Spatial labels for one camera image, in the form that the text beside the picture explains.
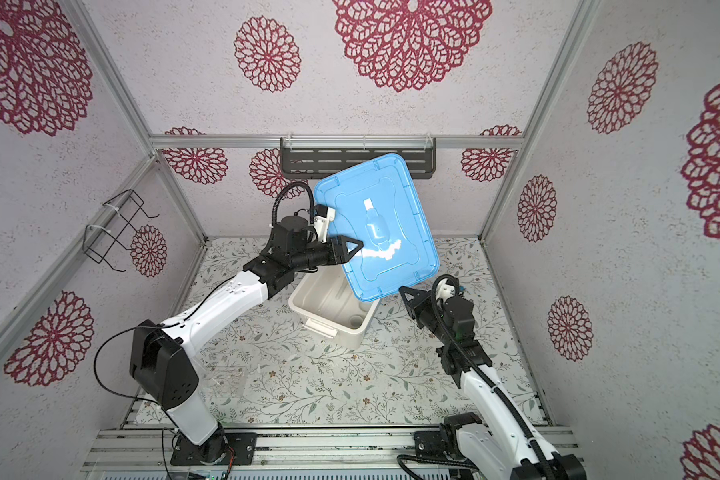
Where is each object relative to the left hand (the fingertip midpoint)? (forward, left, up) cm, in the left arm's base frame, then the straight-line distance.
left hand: (357, 248), depth 77 cm
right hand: (-8, -10, -5) cm, 14 cm away
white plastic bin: (+4, +11, -31) cm, 33 cm away
